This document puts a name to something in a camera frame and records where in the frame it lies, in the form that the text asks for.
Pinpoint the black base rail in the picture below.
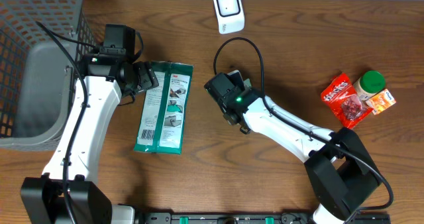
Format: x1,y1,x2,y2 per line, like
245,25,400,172
135,213,313,224

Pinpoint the black cable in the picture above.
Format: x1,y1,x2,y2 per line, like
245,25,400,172
213,36,394,224
34,20,145,224

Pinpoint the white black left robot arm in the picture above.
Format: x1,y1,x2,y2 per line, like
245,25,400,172
21,24,158,223

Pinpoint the left black cable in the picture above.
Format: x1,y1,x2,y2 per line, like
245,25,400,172
34,20,145,224

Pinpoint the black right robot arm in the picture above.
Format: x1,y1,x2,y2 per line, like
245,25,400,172
205,71,381,223

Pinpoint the red snack bag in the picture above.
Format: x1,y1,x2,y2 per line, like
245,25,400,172
321,72,372,129

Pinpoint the orange tissue pack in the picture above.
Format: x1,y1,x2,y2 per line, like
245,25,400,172
366,89,396,115

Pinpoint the white barcode scanner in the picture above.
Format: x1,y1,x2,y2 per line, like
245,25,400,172
213,0,245,34

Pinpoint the grey plastic mesh basket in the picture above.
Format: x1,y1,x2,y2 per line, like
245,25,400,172
1,0,96,151

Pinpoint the green white package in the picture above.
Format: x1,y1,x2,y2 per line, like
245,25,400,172
133,62,193,154

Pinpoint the light blue tissue pack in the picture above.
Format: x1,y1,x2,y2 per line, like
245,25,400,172
243,79,252,89

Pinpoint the right black cable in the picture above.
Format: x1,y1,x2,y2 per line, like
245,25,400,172
213,36,394,224

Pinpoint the green capped white jar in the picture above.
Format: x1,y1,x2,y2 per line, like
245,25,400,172
353,70,386,101

